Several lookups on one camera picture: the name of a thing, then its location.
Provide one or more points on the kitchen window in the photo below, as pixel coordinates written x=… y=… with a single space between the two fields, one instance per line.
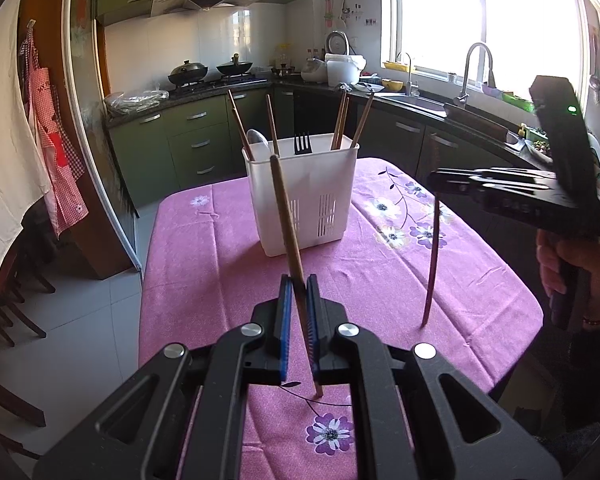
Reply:
x=480 y=10

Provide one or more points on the white rice cooker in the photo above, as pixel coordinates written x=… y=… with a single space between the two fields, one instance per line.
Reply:
x=314 y=71

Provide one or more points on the white spoon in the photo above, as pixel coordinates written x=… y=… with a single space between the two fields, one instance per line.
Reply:
x=256 y=139

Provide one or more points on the steel kitchen sink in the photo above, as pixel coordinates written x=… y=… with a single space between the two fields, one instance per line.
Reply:
x=420 y=104

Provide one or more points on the white hanging cloth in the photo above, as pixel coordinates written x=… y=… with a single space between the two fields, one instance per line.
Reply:
x=5 y=160

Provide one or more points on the small chrome tap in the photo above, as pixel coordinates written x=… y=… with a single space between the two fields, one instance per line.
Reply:
x=408 y=80

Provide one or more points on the black fork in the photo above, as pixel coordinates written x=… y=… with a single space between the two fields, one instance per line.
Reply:
x=302 y=146

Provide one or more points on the green tray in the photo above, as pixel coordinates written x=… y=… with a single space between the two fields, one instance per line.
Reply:
x=517 y=101

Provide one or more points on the plate of food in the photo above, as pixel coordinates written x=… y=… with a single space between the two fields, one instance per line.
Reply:
x=537 y=149

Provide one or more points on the round grey appliance lid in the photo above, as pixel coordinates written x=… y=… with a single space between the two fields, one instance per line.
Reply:
x=337 y=43

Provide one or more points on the hanging metal ladle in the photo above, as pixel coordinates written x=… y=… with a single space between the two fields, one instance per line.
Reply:
x=595 y=82

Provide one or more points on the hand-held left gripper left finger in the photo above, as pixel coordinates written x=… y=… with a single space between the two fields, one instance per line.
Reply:
x=285 y=320

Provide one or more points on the condiment bottles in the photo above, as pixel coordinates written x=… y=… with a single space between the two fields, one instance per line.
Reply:
x=282 y=62

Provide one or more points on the white plate in rack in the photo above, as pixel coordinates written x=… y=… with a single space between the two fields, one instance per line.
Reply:
x=594 y=147

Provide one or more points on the black wok with lid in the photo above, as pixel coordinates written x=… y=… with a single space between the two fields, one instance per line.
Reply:
x=187 y=72
x=235 y=66

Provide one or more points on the dark lower kitchen cabinets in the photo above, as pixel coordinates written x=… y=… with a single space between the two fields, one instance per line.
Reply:
x=405 y=145

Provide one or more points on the white plastic utensil holder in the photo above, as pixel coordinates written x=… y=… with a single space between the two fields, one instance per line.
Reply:
x=260 y=210

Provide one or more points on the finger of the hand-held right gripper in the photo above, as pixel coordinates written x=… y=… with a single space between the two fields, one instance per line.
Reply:
x=520 y=173
x=455 y=182

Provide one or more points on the red wall ornament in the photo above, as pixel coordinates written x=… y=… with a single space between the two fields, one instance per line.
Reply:
x=329 y=12

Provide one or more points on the green lower kitchen cabinets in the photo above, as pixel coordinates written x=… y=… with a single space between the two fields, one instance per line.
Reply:
x=145 y=160

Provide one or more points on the tall chrome faucet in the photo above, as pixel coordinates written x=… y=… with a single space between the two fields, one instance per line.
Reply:
x=461 y=99

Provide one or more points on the white plastic bucket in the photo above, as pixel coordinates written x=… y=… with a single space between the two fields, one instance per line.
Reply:
x=342 y=70

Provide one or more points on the yellow bowl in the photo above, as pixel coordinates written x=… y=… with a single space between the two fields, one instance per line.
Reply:
x=392 y=85

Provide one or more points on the clear plastic bags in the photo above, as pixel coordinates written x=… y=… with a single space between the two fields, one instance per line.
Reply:
x=135 y=101

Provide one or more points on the red checked apron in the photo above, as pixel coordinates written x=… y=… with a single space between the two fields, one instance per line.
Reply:
x=55 y=170

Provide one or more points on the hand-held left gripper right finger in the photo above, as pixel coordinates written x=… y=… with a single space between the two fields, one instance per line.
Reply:
x=314 y=330

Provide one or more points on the black gas stove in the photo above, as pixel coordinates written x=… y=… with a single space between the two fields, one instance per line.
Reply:
x=215 y=86

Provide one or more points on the dark wooden chair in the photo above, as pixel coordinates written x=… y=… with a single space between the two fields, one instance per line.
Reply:
x=15 y=305
x=10 y=400

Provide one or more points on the yellow tray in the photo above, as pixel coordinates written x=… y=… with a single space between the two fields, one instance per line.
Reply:
x=397 y=66

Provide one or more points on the pink floral tablecloth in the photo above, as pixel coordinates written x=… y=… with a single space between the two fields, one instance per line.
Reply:
x=205 y=270

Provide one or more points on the sliding door frame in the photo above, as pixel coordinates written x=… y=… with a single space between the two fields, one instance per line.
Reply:
x=80 y=110

